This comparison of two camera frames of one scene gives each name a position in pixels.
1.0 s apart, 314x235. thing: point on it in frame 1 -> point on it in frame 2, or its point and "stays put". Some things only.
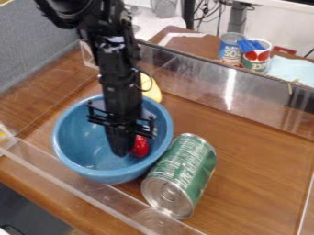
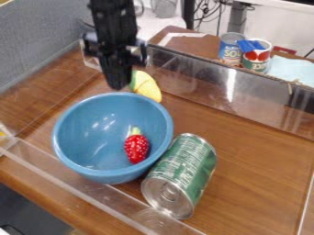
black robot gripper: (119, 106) -> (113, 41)
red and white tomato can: (257, 60) stays put
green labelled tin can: (174, 186) stays put
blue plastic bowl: (82, 144) stays put
